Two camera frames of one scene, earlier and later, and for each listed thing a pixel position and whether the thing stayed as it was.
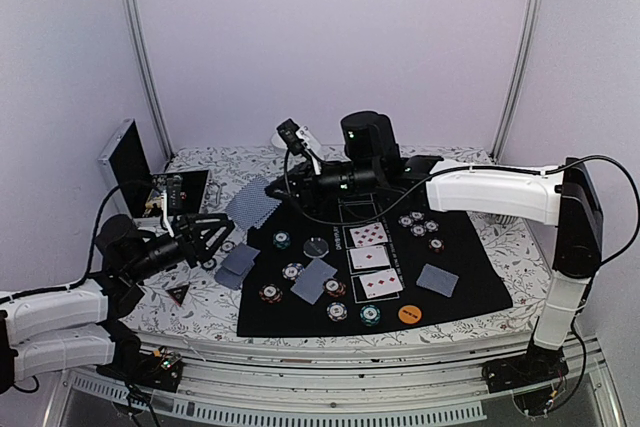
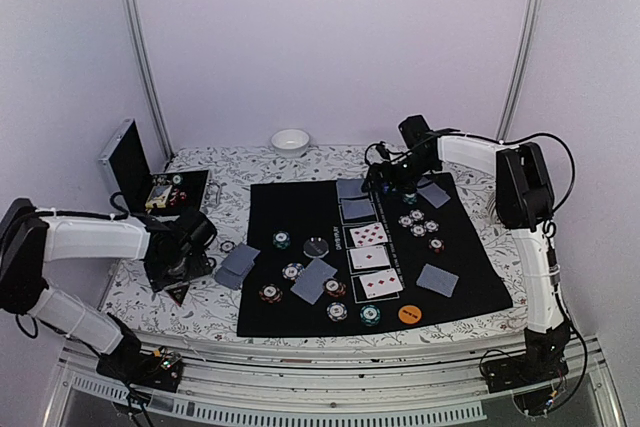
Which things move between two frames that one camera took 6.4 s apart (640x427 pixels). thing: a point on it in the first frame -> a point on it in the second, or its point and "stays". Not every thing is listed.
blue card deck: (236, 266) stays
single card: (252, 205) -> (356, 208)
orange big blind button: (409, 314) stays
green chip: (282, 239) stays
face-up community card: (380, 283) stays
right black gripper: (306, 195) -> (374, 170)
